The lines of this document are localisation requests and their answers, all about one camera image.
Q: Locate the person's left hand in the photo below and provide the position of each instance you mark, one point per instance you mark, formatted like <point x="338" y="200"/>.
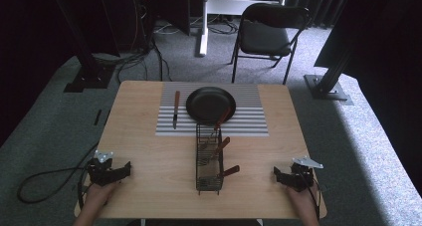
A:
<point x="99" y="194"/>

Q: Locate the black round plate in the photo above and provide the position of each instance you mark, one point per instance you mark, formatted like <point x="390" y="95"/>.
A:
<point x="207" y="105"/>

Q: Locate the grey striped placemat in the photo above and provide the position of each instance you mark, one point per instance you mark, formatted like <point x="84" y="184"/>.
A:
<point x="249" y="119"/>

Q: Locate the dark curtain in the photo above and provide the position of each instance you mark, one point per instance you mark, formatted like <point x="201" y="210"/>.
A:
<point x="388" y="70"/>

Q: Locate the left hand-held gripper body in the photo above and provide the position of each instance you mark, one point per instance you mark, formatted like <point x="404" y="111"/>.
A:
<point x="101" y="173"/>

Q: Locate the white desk frame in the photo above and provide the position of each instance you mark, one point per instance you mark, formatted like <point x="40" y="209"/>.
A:
<point x="204" y="27"/>

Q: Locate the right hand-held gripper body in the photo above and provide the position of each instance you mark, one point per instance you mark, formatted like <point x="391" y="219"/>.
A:
<point x="300" y="178"/>

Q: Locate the black strip on floor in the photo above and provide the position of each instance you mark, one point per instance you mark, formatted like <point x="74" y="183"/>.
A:
<point x="97" y="117"/>

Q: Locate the black folding chair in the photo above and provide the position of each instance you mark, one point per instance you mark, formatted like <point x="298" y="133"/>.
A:
<point x="265" y="37"/>

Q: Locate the black metal stand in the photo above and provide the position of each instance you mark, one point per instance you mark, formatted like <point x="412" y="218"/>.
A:
<point x="328" y="86"/>
<point x="88" y="70"/>

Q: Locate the person's right hand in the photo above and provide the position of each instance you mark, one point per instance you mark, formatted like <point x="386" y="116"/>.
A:
<point x="300" y="199"/>

